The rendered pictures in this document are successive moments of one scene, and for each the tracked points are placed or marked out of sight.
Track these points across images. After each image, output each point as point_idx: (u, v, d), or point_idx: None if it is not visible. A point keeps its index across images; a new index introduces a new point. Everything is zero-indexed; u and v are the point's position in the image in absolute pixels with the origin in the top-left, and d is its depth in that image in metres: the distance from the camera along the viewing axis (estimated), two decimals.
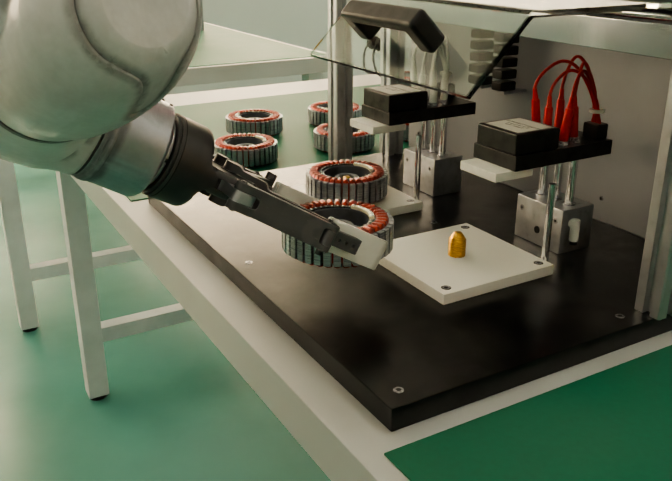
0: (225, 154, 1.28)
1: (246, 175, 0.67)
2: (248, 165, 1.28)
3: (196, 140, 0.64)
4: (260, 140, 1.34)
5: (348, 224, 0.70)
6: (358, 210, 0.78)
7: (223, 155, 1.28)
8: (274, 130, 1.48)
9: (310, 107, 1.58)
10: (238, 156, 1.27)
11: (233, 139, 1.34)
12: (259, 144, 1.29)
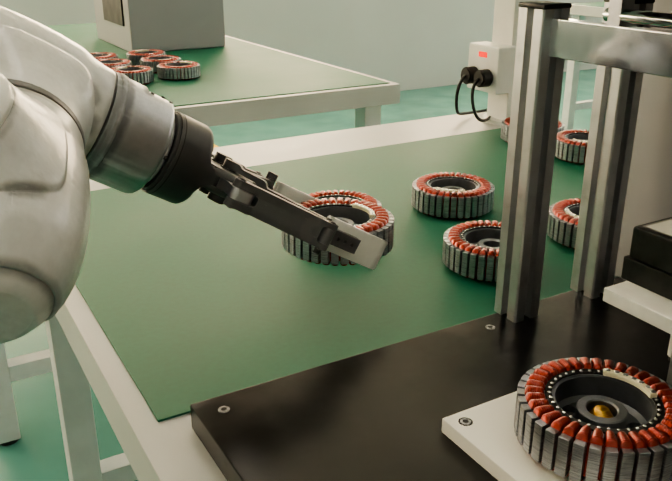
0: None
1: (245, 173, 0.67)
2: (348, 262, 0.72)
3: (195, 138, 0.64)
4: (362, 212, 0.78)
5: (347, 223, 0.70)
6: None
7: (305, 243, 0.72)
8: None
9: (417, 185, 1.05)
10: None
11: (315, 210, 0.78)
12: (366, 224, 0.73)
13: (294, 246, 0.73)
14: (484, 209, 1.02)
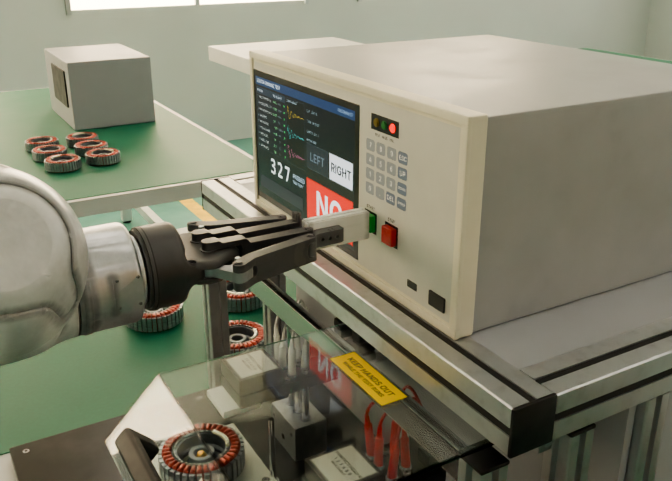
0: None
1: None
2: None
3: None
4: None
5: None
6: None
7: None
8: (172, 323, 1.46)
9: None
10: None
11: None
12: None
13: None
14: (256, 305, 1.53)
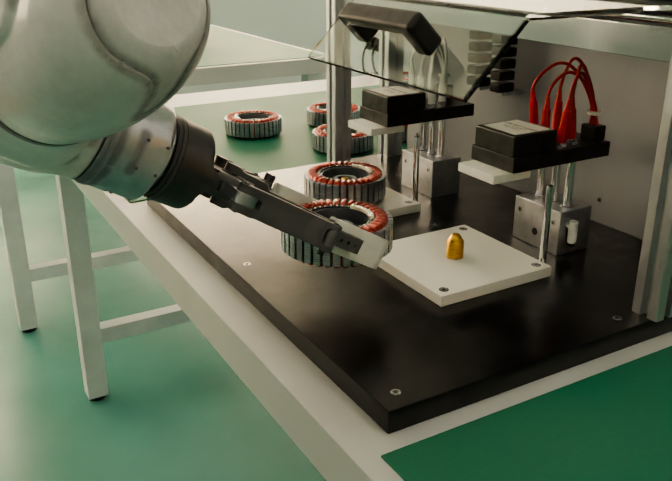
0: (309, 244, 0.72)
1: None
2: (350, 264, 0.72)
3: None
4: (360, 213, 0.78)
5: None
6: None
7: (306, 246, 0.72)
8: (273, 131, 1.48)
9: (309, 108, 1.58)
10: None
11: (313, 212, 0.78)
12: (366, 225, 0.74)
13: (295, 249, 0.73)
14: None
